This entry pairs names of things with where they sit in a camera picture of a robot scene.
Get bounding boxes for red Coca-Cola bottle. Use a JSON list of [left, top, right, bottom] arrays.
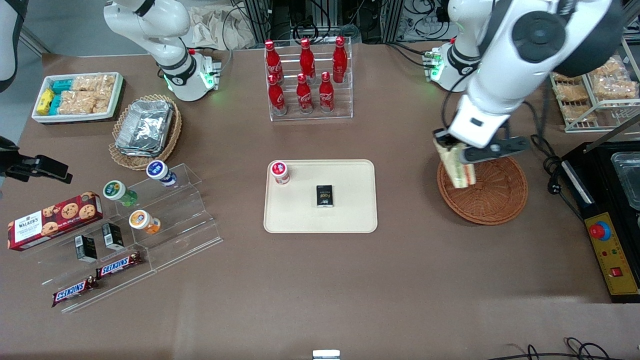
[[318, 71, 335, 113], [299, 38, 316, 78], [296, 73, 314, 115], [267, 74, 287, 116], [332, 35, 348, 84], [264, 40, 285, 83]]

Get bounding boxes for yellow snack pack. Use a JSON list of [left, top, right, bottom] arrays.
[[36, 88, 56, 116]]

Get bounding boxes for crumpled beige paper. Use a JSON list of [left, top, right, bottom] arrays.
[[187, 5, 256, 51]]

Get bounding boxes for clear acrylic stepped display stand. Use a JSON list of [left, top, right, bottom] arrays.
[[12, 212, 157, 315], [114, 162, 224, 273]]

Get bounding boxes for triangle sandwich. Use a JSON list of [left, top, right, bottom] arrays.
[[433, 139, 476, 190]]

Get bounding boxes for grey metal lever bar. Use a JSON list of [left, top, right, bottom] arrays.
[[582, 114, 640, 154]]

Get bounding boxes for clear plastic container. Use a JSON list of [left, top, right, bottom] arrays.
[[611, 151, 640, 211]]

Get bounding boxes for red emergency stop button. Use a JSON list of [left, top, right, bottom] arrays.
[[589, 220, 612, 242]]

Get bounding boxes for red Walkers cookie box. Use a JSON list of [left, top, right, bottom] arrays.
[[7, 191, 104, 252]]

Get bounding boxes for black floor cables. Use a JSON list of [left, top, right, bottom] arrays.
[[487, 337, 640, 360]]

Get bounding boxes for small black barcode box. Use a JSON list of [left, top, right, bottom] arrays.
[[101, 223, 125, 251], [75, 235, 98, 263]]

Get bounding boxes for clear acrylic bottle rack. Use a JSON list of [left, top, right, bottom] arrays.
[[264, 36, 354, 122]]

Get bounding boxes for white wire shelf rack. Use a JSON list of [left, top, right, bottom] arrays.
[[549, 37, 640, 134]]

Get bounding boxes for grey aluminium frame bar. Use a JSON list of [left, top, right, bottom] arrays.
[[19, 25, 52, 57]]

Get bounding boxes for orange gum bottle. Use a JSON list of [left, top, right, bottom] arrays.
[[129, 210, 162, 236]]

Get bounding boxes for dark equipment rack with cables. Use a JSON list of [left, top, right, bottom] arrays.
[[240, 0, 451, 46]]

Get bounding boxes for brown wicker basket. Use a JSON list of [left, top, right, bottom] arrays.
[[436, 150, 529, 226]]

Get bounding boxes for cream plastic tray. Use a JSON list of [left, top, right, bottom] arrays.
[[263, 159, 378, 234]]

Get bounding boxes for red gum bottle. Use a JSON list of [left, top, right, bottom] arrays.
[[270, 160, 291, 186]]

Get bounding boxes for black tabletop appliance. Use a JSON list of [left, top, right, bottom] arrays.
[[560, 141, 640, 304]]

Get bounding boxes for white snack tray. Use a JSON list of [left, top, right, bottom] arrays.
[[31, 72, 125, 124]]

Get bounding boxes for Snickers chocolate bar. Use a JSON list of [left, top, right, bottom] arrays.
[[52, 276, 99, 308], [95, 251, 144, 279]]

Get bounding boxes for light wicker basket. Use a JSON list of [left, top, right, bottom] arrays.
[[109, 94, 183, 171]]

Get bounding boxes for clear bag rice crackers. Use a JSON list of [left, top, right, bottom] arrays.
[[70, 75, 98, 93], [92, 90, 115, 114], [95, 73, 117, 94], [59, 91, 96, 115]]

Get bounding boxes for black power cable with plug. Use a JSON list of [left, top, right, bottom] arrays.
[[522, 100, 587, 222]]

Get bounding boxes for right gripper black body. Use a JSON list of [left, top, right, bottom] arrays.
[[0, 136, 39, 184]]

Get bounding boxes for green gum bottle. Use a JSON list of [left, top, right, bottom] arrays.
[[103, 180, 138, 208]]

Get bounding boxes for blue purple gum bottle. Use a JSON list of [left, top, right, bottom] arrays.
[[146, 160, 177, 188]]

